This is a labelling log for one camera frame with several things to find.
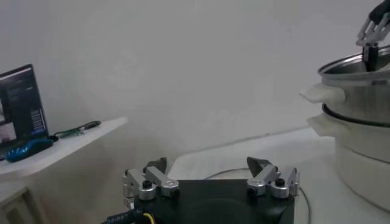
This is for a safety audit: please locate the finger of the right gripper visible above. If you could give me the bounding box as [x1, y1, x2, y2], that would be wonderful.
[355, 12, 390, 72]

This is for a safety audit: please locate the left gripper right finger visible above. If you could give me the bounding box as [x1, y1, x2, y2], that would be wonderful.
[246, 156, 301, 199]

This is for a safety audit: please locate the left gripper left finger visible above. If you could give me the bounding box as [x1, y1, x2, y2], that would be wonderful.
[121, 156, 181, 210]

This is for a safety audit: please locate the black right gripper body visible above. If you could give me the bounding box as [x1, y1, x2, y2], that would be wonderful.
[368, 0, 390, 25]

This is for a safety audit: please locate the glass lid with cream handle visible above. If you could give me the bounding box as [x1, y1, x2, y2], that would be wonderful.
[203, 167, 311, 224]

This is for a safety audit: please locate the stainless steel steamer basket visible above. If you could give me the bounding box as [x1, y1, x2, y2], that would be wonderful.
[300, 45, 390, 127]

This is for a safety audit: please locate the white side table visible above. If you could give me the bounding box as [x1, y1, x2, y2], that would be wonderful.
[0, 117, 129, 224]

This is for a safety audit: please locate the white electric pot base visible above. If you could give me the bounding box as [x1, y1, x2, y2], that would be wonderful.
[307, 113, 390, 214]

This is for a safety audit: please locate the green circuit board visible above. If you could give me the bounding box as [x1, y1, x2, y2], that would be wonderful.
[54, 127, 85, 139]

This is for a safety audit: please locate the blue computer mouse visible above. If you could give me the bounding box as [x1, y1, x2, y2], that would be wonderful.
[4, 138, 55, 163]

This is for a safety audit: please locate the dark computer monitor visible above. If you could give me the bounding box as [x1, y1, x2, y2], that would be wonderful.
[0, 63, 49, 159]

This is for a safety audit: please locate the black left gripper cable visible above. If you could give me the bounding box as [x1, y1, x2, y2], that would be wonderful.
[102, 209, 156, 224]

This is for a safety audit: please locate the black cable with connector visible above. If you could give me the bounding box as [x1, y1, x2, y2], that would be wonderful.
[48, 120, 102, 142]

